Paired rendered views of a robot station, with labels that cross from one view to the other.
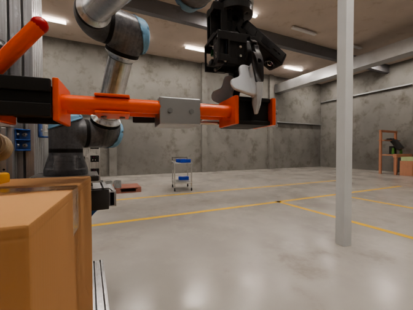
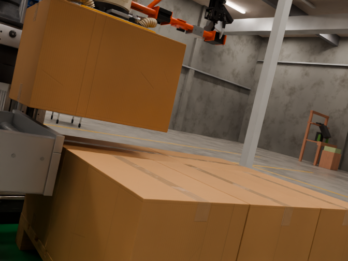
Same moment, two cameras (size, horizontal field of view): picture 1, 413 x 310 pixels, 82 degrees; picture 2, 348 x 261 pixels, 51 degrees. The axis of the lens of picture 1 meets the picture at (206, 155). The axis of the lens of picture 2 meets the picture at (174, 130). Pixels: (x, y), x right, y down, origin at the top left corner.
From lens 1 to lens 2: 155 cm
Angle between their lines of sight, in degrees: 15
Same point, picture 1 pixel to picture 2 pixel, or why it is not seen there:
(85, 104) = (175, 21)
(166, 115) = (194, 31)
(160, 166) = not seen: hidden behind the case
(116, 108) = (182, 24)
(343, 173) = (255, 124)
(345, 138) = (263, 92)
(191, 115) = (200, 33)
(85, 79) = not seen: outside the picture
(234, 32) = (219, 9)
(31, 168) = not seen: hidden behind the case
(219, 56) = (213, 16)
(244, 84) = (218, 28)
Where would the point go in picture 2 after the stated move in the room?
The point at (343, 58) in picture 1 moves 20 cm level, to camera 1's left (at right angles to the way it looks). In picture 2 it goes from (279, 18) to (265, 14)
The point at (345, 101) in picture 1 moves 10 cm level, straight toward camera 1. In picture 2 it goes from (272, 58) to (272, 56)
